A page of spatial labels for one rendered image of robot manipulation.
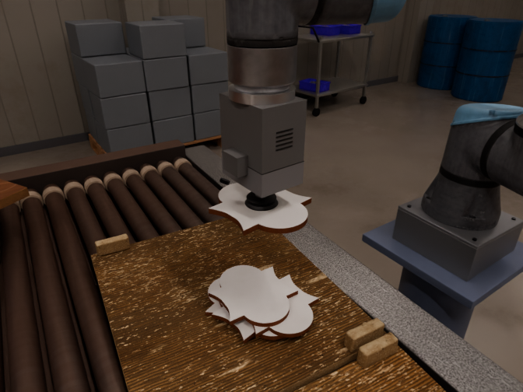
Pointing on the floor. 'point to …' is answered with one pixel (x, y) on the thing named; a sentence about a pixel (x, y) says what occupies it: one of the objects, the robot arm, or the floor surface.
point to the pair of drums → (468, 55)
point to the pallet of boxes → (148, 81)
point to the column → (444, 280)
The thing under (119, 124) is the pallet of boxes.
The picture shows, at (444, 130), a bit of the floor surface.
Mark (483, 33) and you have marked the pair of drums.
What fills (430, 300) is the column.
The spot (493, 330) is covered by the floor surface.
